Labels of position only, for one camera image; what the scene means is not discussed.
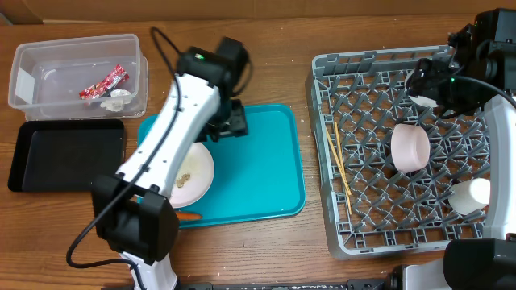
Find white bowl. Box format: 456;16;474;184
405;71;439;108

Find white round plate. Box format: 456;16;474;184
169;143;214;209

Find wooden chopstick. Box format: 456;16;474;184
333;121;352;216
325;127;351;197

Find white napkin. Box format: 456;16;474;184
100;89;133;112

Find small white cup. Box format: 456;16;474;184
448;178;491;215

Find red snack wrapper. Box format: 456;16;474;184
79;64;129;100

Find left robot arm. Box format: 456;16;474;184
91;37;252;289

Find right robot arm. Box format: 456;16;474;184
385;8;515;289

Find grey dishwasher rack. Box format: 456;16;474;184
306;46;493;259

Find teal serving tray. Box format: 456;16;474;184
135;103;306;230

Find peanut shells food scraps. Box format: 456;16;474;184
176;173;190;189

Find orange carrot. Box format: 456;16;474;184
176;212;202;221

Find clear plastic bin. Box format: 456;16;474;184
7;34;148;121

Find black plastic tray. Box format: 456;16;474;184
7;119;126;192

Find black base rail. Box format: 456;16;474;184
179;277;399;290

